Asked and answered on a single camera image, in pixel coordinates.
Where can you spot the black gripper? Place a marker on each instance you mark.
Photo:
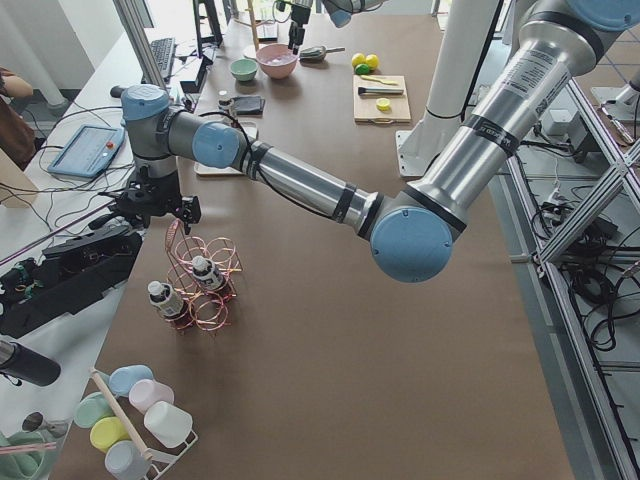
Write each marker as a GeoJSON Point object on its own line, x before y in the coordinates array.
{"type": "Point", "coordinates": [301, 13]}
{"type": "Point", "coordinates": [161, 199]}

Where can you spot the copper wire bottle basket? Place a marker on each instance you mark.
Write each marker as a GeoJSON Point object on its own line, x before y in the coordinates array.
{"type": "Point", "coordinates": [208, 311]}

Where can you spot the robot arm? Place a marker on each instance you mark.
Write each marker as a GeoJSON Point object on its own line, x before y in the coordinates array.
{"type": "Point", "coordinates": [412, 234]}
{"type": "Point", "coordinates": [467, 37]}

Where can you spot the metal ice scoop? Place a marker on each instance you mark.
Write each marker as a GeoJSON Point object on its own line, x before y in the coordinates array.
{"type": "Point", "coordinates": [317, 54]}

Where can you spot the pink bowl with ice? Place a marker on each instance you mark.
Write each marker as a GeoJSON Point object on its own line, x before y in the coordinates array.
{"type": "Point", "coordinates": [276, 60]}

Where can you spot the wooden cup stand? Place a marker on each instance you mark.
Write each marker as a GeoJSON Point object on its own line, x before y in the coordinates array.
{"type": "Point", "coordinates": [263, 31]}

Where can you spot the green bowl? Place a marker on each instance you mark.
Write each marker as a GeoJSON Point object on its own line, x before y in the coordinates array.
{"type": "Point", "coordinates": [244, 70]}

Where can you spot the yellow plastic knife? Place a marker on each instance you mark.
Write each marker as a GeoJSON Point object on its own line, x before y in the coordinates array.
{"type": "Point", "coordinates": [378, 79]}

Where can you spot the steel muddler black tip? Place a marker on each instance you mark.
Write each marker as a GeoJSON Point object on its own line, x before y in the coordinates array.
{"type": "Point", "coordinates": [376, 91]}

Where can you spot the grey folded cloth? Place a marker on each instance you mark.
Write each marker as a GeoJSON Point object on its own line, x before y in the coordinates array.
{"type": "Point", "coordinates": [249, 105]}

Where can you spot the blue teach pendant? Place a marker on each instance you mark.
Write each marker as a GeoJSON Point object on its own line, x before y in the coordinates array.
{"type": "Point", "coordinates": [89, 152]}

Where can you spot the bamboo cutting board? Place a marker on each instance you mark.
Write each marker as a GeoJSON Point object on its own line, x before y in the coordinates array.
{"type": "Point", "coordinates": [364, 108]}

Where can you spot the half lemon slice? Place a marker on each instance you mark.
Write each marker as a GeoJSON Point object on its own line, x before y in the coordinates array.
{"type": "Point", "coordinates": [383, 104]}

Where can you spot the black computer mouse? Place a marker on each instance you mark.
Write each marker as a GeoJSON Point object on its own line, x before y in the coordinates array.
{"type": "Point", "coordinates": [117, 91]}

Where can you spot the black keyboard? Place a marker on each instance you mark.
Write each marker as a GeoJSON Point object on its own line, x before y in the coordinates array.
{"type": "Point", "coordinates": [163, 52]}

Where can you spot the blue plastic cup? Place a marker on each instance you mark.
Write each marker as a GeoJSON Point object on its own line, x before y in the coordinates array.
{"type": "Point", "coordinates": [122, 379]}

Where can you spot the pink plastic cup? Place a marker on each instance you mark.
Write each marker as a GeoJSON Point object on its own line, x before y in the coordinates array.
{"type": "Point", "coordinates": [147, 392]}

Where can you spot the black thermos bottle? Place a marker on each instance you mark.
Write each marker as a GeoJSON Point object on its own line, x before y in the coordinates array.
{"type": "Point", "coordinates": [21, 364]}

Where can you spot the green plastic cup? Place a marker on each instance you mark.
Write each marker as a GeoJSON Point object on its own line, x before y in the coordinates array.
{"type": "Point", "coordinates": [91, 409]}

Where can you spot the white plastic cup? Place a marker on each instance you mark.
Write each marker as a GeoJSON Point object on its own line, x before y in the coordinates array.
{"type": "Point", "coordinates": [169, 424]}

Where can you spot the yellow plastic cup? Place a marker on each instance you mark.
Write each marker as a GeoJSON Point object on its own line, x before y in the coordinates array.
{"type": "Point", "coordinates": [106, 432]}

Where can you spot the grey-blue plastic cup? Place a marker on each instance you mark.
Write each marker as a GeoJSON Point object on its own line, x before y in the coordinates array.
{"type": "Point", "coordinates": [124, 461]}

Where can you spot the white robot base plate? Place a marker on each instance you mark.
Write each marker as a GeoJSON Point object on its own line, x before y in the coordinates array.
{"type": "Point", "coordinates": [415, 155]}

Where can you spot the white wire cup rack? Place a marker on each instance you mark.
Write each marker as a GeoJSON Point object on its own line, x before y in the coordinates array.
{"type": "Point", "coordinates": [160, 457]}

